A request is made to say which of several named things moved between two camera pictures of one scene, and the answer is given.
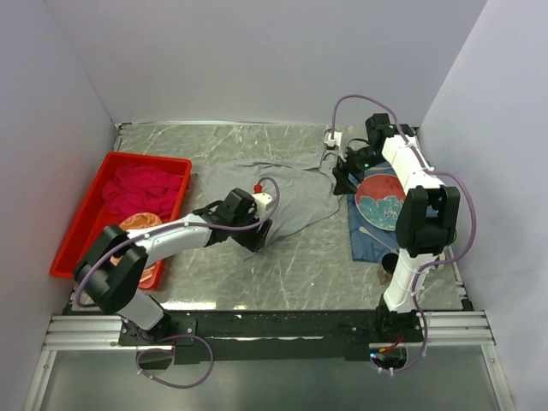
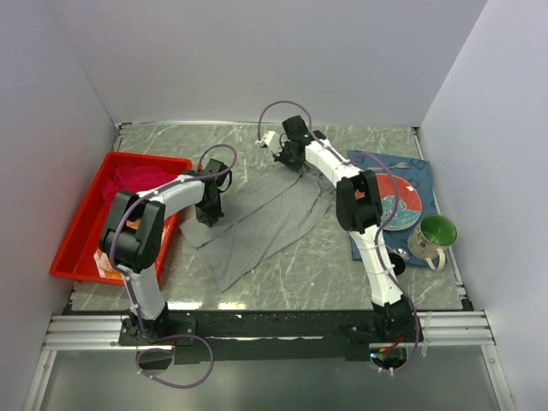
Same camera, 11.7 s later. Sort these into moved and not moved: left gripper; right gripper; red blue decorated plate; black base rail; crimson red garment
Moved: right gripper; left gripper
Not moved: red blue decorated plate; crimson red garment; black base rail
